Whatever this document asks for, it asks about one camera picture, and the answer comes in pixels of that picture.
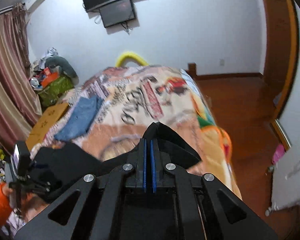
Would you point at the wooden lap desk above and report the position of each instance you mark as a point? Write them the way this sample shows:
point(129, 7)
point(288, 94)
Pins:
point(50, 116)

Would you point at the yellow pillow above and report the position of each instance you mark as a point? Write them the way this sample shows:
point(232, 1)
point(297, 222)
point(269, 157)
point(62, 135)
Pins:
point(130, 56)

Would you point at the printed newspaper-pattern blanket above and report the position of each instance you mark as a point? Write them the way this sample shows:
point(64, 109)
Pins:
point(136, 97)

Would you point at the striped pink curtain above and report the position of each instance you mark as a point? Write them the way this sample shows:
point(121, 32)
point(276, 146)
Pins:
point(20, 107)

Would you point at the grey plush toy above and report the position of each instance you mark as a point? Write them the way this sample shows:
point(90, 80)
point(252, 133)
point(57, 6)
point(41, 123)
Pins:
point(63, 67)

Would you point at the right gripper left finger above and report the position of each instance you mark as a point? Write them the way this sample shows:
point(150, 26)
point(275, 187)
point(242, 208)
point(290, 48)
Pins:
point(141, 166)

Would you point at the orange box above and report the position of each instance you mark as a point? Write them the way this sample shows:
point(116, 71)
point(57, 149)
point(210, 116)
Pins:
point(49, 79)

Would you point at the green patterned storage box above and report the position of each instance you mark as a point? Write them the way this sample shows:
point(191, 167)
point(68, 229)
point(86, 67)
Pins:
point(52, 92)

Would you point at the white suitcase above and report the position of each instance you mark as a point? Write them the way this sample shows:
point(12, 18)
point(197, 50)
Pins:
point(285, 192)

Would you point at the small wall monitor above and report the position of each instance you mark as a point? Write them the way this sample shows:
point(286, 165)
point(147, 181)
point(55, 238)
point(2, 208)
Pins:
point(117, 12)

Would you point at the wooden door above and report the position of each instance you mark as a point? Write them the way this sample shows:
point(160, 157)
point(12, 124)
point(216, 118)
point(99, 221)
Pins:
point(282, 49)

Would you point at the left hand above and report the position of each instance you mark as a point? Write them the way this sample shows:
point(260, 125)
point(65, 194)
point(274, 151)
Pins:
point(31, 205)

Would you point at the black pants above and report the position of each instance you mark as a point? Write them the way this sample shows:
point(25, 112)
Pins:
point(58, 169)

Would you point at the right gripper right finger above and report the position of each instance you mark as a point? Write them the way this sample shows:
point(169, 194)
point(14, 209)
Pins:
point(156, 167)

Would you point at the folded blue jeans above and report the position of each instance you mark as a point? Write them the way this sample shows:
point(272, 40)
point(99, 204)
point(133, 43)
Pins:
point(81, 119)

